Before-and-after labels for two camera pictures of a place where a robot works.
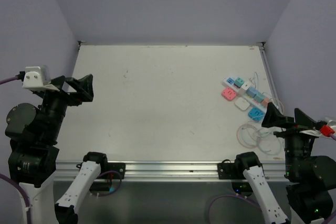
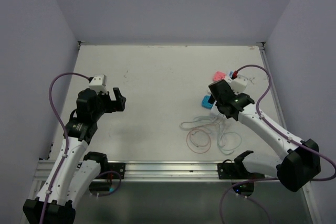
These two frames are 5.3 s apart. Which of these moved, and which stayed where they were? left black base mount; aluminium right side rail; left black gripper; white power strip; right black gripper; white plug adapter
Moved: white power strip; white plug adapter; left black gripper; right black gripper
Stayed: aluminium right side rail; left black base mount
